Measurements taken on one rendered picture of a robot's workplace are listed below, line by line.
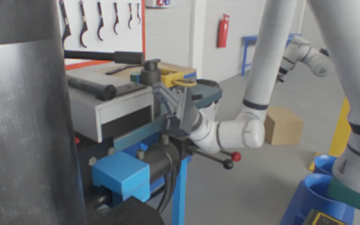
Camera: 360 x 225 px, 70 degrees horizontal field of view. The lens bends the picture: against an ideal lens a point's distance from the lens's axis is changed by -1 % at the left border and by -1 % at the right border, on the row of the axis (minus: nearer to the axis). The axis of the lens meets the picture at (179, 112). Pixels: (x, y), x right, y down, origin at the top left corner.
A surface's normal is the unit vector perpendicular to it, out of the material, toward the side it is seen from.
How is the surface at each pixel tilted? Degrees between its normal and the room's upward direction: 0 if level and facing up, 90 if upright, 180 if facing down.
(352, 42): 96
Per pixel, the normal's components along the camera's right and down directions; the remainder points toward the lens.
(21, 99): 0.82, 0.24
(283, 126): 0.11, 0.38
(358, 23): -0.33, 0.28
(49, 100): 0.96, 0.13
